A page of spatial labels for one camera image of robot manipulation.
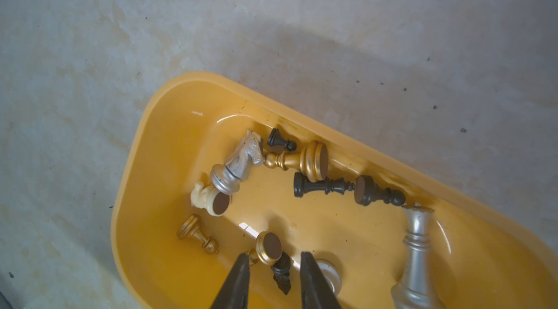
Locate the yellow plastic storage box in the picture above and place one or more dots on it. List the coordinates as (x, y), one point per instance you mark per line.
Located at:
(479, 257)

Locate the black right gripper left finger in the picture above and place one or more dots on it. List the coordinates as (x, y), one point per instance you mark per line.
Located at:
(234, 292)

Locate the silver rook chess piece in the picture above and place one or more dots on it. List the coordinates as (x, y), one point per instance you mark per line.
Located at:
(331, 274)

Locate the gold pawn chess piece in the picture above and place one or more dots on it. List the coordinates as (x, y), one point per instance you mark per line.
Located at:
(191, 229)
(268, 249)

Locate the black bishop chess piece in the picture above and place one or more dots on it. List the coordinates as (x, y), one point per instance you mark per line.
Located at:
(302, 185)

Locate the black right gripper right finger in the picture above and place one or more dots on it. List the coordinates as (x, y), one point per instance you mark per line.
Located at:
(315, 291)

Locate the gold bishop chess piece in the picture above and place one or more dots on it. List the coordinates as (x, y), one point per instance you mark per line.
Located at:
(312, 161)

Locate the silver queen chess piece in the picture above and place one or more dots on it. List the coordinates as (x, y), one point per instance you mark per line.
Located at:
(415, 288)

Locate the cream knight chess piece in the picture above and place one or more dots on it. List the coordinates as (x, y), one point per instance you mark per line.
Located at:
(209, 198)

